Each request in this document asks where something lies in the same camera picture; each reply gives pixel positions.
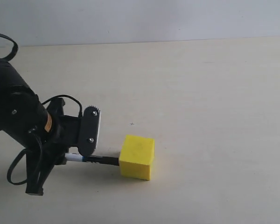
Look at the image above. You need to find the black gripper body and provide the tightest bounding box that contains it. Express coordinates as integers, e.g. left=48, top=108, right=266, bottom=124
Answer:
left=43, top=98, right=101, bottom=165

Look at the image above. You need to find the black cable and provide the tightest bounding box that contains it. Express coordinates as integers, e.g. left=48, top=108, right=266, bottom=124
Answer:
left=6, top=94, right=83, bottom=186

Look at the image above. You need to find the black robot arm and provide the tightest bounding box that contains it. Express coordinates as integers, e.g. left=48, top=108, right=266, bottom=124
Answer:
left=0, top=58, right=100, bottom=196

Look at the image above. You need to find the yellow foam cube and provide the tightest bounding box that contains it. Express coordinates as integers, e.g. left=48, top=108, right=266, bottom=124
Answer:
left=119, top=135, right=155, bottom=181

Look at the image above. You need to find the black and white marker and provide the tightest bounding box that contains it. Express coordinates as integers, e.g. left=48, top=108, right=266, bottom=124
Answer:
left=65, top=153, right=119, bottom=166

